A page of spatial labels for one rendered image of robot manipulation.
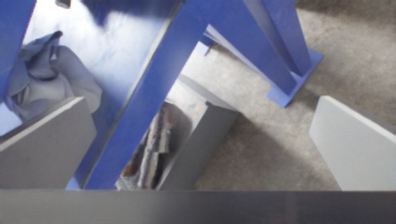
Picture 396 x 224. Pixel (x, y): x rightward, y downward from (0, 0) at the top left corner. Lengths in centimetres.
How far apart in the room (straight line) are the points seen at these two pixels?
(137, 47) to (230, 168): 74
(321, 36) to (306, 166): 48
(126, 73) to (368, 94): 76
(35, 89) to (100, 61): 10
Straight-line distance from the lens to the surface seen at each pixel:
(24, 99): 40
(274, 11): 45
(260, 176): 90
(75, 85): 37
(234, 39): 38
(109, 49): 36
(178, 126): 77
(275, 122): 87
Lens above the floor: 85
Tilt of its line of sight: 56 degrees down
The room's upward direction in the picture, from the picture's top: 79 degrees counter-clockwise
